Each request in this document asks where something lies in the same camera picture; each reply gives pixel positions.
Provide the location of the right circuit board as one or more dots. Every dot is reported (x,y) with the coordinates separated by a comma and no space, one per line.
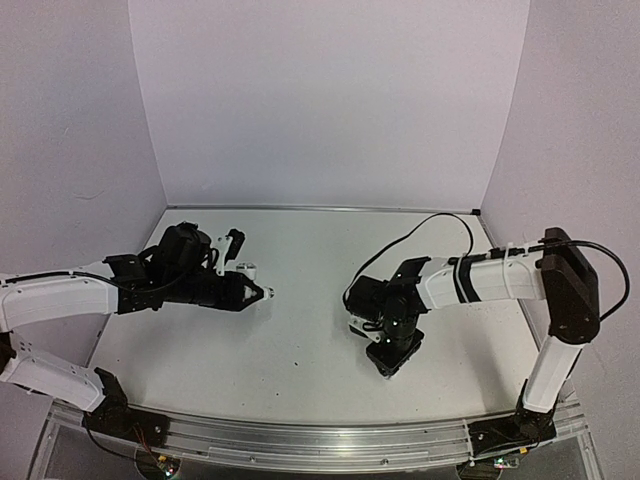
(506,462)

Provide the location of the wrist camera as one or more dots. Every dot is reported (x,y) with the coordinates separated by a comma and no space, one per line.
(365,328)
(227,248)

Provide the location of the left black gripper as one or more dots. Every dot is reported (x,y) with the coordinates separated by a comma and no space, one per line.
(231,300)

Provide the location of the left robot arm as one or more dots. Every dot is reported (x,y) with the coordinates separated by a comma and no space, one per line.
(42,297)

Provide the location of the white plastic water faucet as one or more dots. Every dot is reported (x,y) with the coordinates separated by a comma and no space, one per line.
(250,270)

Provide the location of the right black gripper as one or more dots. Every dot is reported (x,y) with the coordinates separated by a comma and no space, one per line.
(390,363)

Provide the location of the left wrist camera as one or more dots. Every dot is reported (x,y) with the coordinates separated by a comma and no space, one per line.
(227,248)

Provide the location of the circuit board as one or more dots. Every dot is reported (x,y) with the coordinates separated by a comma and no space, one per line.
(506,462)
(152,466)

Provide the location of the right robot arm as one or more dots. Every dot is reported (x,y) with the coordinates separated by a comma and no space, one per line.
(551,270)

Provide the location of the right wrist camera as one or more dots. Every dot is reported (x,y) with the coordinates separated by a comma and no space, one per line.
(365,328)

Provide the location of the aluminium front rail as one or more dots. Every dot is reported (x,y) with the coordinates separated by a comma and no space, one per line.
(409,446)

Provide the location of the left circuit board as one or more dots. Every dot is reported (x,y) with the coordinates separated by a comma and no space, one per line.
(152,466)

